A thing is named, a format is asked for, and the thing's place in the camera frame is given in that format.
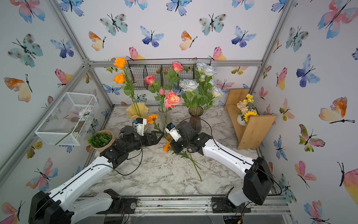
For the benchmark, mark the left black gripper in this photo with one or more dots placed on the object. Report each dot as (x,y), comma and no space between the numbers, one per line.
(154,140)

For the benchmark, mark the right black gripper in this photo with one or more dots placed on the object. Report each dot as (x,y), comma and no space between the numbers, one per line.
(175,149)

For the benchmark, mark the orange marigold sprig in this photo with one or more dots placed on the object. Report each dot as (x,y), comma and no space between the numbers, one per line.
(152,120)
(185,155)

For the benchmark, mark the pink rose pile top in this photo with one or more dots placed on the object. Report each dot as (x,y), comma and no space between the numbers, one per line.
(172,100)

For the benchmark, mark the pink rose small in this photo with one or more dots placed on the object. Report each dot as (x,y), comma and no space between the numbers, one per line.
(162,106)

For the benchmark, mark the orange rose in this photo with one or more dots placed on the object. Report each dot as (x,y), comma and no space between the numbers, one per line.
(128,88)
(120,63)

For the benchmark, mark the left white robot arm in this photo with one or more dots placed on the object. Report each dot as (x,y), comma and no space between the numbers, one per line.
(58,205)

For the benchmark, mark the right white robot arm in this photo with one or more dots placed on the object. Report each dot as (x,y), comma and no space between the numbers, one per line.
(257,177)

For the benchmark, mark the purple ribbed glass vase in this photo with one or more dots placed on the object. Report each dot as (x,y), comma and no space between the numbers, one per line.
(195,118)

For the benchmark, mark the yellow wavy glass vase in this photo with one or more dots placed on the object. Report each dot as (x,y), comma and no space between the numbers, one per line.
(137,110)

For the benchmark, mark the clear ribbed glass vase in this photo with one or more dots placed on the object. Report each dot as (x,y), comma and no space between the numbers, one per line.
(168,119)

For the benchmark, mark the green succulent in pink pot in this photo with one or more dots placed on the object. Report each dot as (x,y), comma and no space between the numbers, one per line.
(101,140)

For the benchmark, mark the wooden corner shelf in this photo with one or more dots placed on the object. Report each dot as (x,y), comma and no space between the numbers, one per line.
(252,134)

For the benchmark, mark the sunflower bouquet in white vase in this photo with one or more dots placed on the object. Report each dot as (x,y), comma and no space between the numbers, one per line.
(246,109)

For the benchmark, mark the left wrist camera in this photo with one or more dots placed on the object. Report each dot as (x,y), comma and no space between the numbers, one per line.
(139,125)

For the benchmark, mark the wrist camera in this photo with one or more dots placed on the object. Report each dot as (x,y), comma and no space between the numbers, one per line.
(173,132)
(139,125)

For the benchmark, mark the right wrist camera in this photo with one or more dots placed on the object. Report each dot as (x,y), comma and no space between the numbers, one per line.
(173,132)

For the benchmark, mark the black wire wall basket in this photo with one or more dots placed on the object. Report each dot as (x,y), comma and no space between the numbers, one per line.
(160,68)

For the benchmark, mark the white mesh wall basket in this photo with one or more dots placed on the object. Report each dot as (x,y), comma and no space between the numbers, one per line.
(69,120)

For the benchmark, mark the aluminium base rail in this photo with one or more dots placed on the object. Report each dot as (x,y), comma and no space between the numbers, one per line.
(199,205)

